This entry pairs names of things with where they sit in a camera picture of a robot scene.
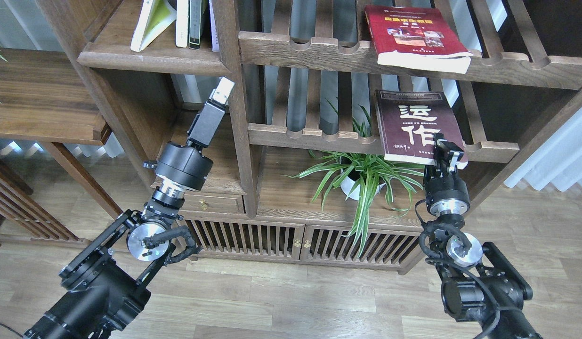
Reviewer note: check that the dark wooden bookshelf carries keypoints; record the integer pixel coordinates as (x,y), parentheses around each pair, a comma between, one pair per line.
(294,94)

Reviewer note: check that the green spider plant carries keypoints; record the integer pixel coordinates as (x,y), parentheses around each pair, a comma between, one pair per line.
(367,171)

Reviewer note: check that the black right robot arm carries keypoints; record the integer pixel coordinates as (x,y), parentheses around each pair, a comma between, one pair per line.
(478,283)

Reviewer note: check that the dark maroon cover book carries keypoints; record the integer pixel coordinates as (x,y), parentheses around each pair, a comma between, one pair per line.
(408,122)

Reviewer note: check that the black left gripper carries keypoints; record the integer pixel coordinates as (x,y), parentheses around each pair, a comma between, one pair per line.
(185,164)

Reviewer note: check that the white upright book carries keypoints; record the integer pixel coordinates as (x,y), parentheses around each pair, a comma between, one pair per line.
(181,32)

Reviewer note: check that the dark green upright book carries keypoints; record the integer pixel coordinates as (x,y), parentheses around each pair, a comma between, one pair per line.
(196,10)

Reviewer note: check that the white book behind post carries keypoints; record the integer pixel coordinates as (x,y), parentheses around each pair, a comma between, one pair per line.
(213,29)

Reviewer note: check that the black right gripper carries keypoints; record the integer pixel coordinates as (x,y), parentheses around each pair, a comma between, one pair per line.
(445,191)

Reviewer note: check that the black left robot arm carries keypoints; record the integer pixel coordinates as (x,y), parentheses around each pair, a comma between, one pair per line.
(107,282)

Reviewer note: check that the wooden slatted rack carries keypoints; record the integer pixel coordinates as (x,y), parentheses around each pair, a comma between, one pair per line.
(17,205)

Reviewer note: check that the red cover book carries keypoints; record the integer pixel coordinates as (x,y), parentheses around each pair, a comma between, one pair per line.
(416,38)

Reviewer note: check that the yellow green cover book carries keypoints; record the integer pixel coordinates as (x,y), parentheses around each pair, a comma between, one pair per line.
(155,16)

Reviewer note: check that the wooden side table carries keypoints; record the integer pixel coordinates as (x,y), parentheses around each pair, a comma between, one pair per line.
(43,99)

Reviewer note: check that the white curtain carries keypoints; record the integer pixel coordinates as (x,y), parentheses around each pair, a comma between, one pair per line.
(558,162)

